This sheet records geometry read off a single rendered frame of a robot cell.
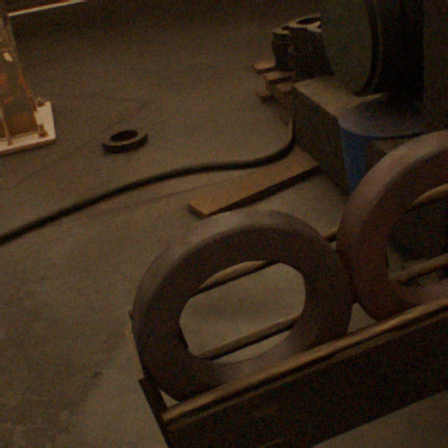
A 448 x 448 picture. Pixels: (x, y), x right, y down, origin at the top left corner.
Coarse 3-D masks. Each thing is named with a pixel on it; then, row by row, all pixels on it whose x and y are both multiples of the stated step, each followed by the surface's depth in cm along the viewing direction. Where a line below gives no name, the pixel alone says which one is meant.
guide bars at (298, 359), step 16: (432, 304) 56; (384, 320) 56; (400, 320) 56; (416, 320) 56; (352, 336) 55; (368, 336) 55; (304, 352) 55; (320, 352) 55; (336, 352) 55; (272, 368) 55; (288, 368) 55; (224, 384) 55; (240, 384) 54; (256, 384) 54; (192, 400) 54; (208, 400) 54; (176, 416) 53
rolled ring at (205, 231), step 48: (192, 240) 50; (240, 240) 50; (288, 240) 51; (144, 288) 51; (192, 288) 51; (336, 288) 55; (144, 336) 52; (288, 336) 59; (336, 336) 57; (192, 384) 55
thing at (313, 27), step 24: (288, 24) 254; (312, 24) 234; (288, 48) 270; (312, 48) 230; (264, 72) 289; (288, 72) 277; (312, 72) 253; (264, 96) 293; (288, 96) 269; (288, 120) 263
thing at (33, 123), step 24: (0, 0) 295; (0, 24) 269; (0, 48) 275; (0, 72) 280; (24, 72) 309; (0, 96) 284; (24, 96) 287; (0, 120) 289; (24, 120) 291; (48, 120) 308; (0, 144) 289; (24, 144) 284
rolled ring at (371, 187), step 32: (384, 160) 54; (416, 160) 52; (384, 192) 52; (416, 192) 53; (352, 224) 54; (384, 224) 53; (352, 256) 54; (384, 256) 55; (352, 288) 56; (384, 288) 56; (416, 288) 61
